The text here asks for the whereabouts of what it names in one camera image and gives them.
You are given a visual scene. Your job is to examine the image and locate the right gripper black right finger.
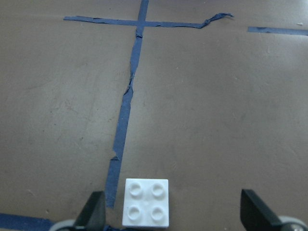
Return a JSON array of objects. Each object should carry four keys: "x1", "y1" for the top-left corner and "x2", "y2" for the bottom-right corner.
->
[{"x1": 240, "y1": 189, "x2": 282, "y2": 231}]

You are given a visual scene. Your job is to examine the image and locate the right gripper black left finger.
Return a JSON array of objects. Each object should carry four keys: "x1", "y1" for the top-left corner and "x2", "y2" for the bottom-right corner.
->
[{"x1": 73, "y1": 191, "x2": 105, "y2": 231}]

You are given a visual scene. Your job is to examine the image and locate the white block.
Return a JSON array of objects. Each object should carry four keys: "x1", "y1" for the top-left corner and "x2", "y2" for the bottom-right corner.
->
[{"x1": 122, "y1": 178, "x2": 169, "y2": 228}]

